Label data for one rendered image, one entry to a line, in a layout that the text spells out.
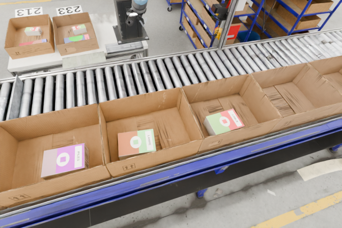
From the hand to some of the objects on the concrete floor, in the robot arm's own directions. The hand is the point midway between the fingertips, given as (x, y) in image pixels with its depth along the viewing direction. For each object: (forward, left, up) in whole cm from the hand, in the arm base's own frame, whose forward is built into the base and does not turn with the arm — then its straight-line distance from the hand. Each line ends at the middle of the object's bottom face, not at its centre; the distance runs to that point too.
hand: (135, 21), depth 145 cm
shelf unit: (-230, +103, -76) cm, 263 cm away
